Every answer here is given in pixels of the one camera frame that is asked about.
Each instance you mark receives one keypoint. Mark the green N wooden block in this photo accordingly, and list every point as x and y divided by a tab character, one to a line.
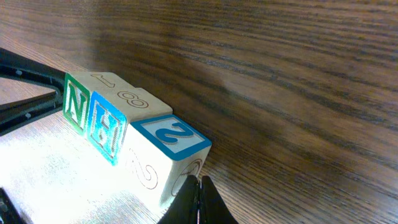
78	89

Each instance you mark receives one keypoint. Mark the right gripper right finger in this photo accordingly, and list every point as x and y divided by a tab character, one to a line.
198	202

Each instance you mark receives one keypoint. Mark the blue H wooden block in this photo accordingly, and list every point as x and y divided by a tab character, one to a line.
110	114

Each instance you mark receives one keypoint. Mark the number 2 wooden block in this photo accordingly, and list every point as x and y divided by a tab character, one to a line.
158	154

